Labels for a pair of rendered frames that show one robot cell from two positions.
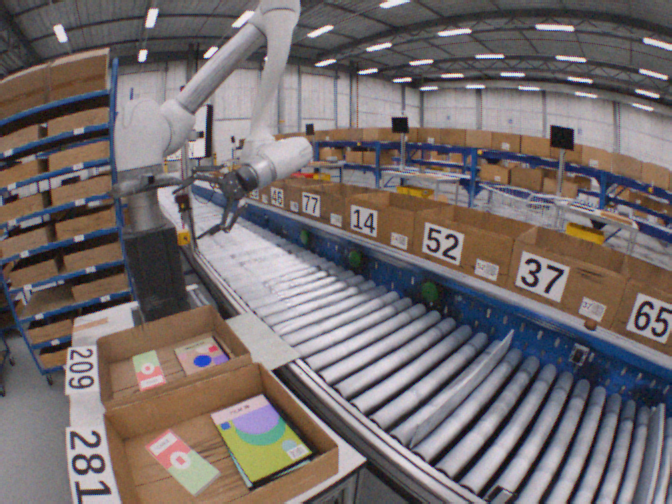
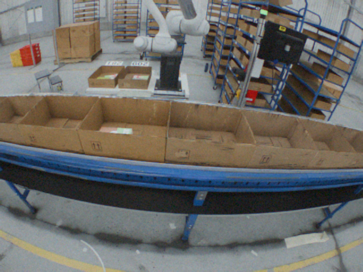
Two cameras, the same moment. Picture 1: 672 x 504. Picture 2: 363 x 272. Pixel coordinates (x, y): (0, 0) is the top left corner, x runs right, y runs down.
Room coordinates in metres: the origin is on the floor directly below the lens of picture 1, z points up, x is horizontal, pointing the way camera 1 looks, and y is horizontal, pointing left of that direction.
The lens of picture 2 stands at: (1.91, -0.70, 1.53)
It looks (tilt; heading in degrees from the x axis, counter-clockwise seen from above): 40 degrees down; 124
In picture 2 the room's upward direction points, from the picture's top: 8 degrees clockwise
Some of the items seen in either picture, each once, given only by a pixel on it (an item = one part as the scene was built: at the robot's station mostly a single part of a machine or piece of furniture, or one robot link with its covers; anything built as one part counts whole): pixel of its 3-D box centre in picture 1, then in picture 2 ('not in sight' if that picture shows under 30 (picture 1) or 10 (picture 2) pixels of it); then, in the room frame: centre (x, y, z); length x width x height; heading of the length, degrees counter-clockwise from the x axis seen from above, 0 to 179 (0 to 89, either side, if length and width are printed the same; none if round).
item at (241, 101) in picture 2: (186, 187); (249, 69); (1.49, 0.79, 1.11); 0.12 x 0.05 x 0.88; 38
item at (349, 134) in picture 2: not in sight; (353, 148); (2.54, 0.69, 0.96); 0.39 x 0.29 x 0.17; 38
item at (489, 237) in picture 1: (476, 240); (61, 122); (1.00, -0.52, 0.97); 0.39 x 0.29 x 0.17; 38
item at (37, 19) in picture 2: not in sight; (41, 33); (-3.75, 0.42, 1.02); 1.30 x 0.50 x 2.05; 26
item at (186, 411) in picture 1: (209, 451); (107, 75); (0.28, 0.23, 0.80); 0.38 x 0.28 x 0.10; 128
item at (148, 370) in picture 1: (148, 371); (140, 77); (0.50, 0.50, 0.76); 0.16 x 0.07 x 0.02; 40
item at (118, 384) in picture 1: (167, 362); (136, 76); (0.52, 0.43, 0.80); 0.38 x 0.28 x 0.10; 130
